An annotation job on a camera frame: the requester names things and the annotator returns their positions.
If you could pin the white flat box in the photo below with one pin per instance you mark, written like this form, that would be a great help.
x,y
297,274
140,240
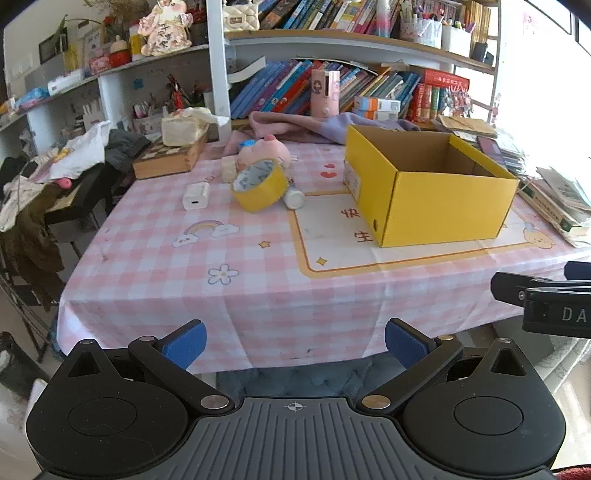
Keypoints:
x,y
67,83

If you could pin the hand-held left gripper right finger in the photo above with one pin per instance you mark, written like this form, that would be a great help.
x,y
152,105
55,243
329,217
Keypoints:
x,y
406,344

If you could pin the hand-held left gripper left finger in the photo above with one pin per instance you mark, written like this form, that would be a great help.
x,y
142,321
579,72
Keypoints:
x,y
184,344

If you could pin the kraft paper envelope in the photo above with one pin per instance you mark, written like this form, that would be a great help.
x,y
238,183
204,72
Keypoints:
x,y
461,124

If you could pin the grey knitted fabric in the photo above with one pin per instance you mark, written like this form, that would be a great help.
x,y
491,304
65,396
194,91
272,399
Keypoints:
x,y
572,364

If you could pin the red boxed book set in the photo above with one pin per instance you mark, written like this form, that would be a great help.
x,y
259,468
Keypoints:
x,y
443,85

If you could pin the yellow bottle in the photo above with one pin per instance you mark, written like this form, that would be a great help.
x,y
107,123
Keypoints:
x,y
136,48

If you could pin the pink cloth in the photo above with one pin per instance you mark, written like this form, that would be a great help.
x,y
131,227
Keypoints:
x,y
295,127

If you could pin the row of mixed books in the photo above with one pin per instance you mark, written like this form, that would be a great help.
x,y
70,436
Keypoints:
x,y
323,14

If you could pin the row of blue books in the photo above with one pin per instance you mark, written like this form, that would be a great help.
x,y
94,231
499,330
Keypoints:
x,y
277,87

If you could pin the pile of books and papers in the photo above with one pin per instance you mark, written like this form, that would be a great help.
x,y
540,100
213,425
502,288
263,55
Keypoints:
x,y
515,154

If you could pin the white plastic bag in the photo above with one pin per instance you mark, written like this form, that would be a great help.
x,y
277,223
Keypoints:
x,y
85,147

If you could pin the white desk organizer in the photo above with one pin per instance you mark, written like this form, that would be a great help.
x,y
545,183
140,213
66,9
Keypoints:
x,y
147,121

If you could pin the purple cloth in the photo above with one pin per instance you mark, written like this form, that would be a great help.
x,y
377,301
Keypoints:
x,y
337,131

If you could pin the white bookshelf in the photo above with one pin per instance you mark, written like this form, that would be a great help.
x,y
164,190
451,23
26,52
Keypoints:
x,y
217,69

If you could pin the red jar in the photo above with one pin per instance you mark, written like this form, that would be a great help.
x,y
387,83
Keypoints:
x,y
120,57

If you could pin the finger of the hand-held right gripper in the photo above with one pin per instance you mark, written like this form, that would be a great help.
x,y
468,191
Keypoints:
x,y
508,286
579,270

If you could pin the pen cup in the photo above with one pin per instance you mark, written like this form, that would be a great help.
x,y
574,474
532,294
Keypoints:
x,y
422,32

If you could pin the black desk object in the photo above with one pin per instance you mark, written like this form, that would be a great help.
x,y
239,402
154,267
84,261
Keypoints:
x,y
482,51

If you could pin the stack of books at right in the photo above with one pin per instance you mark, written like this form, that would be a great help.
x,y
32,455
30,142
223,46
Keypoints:
x,y
549,210

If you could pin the yellow tape roll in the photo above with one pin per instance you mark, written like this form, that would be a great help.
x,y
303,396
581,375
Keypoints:
x,y
263,194

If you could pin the pink pig plush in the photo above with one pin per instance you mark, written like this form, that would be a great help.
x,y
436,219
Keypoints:
x,y
263,150

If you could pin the white charger plug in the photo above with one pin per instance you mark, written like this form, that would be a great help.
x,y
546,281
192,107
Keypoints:
x,y
196,196

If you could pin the pink checked tablecloth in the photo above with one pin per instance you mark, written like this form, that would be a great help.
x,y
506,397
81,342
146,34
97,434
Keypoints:
x,y
184,286

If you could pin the blue white booklet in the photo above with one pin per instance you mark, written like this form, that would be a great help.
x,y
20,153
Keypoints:
x,y
568,187

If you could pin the orange blue white carton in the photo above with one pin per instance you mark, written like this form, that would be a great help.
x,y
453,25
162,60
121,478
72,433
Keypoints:
x,y
383,104
385,116

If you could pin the dark grey garment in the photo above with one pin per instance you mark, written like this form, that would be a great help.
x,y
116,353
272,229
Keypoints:
x,y
127,147

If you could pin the small white bottle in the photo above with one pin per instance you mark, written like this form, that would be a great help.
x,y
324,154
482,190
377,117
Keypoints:
x,y
294,198

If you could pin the white storage box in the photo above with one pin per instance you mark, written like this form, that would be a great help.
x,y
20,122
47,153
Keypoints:
x,y
455,41

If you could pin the pink carton box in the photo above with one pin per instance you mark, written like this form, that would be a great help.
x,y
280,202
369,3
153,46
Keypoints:
x,y
323,97

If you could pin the yellow tissue pack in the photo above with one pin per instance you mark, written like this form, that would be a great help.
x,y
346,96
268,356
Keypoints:
x,y
178,131

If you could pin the yellow cardboard box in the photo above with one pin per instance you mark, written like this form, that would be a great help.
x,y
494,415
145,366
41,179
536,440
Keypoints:
x,y
438,207

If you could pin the pink plush figure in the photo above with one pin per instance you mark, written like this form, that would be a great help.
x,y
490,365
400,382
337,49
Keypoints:
x,y
161,37

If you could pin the white quilted handbag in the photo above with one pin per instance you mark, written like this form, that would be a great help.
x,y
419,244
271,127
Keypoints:
x,y
240,18

